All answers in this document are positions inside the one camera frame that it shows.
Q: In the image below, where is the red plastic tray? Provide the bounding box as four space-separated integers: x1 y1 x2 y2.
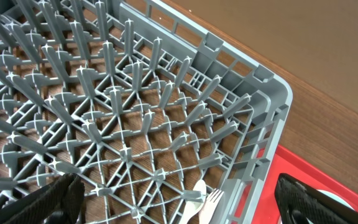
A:
250 146 358 223

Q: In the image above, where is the white plastic fork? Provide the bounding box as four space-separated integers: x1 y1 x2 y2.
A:
198 189 224 224

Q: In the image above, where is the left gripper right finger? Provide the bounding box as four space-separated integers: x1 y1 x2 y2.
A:
274 173 358 224

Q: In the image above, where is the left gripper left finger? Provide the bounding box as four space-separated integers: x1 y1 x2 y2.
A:
0 173 85 224

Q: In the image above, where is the white plastic spoon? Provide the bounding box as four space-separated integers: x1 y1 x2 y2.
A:
179 180 206 224

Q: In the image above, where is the light blue plate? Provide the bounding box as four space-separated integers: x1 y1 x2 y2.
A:
318 189 353 209

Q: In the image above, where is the grey plastic dishwasher rack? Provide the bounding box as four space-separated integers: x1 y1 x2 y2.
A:
0 1 293 223

